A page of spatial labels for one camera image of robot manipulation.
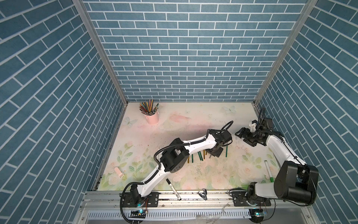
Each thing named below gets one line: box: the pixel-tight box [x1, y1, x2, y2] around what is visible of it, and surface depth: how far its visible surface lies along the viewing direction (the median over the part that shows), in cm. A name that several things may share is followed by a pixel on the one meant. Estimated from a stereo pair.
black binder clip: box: [197, 188, 208, 201], surface depth 76 cm
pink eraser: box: [114, 167, 125, 178], surface depth 82 cm
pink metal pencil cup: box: [144, 110, 159, 126], surface depth 106 cm
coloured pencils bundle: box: [138, 98, 159, 116], surface depth 101 cm
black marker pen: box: [165, 178, 182, 201], surface depth 78 cm
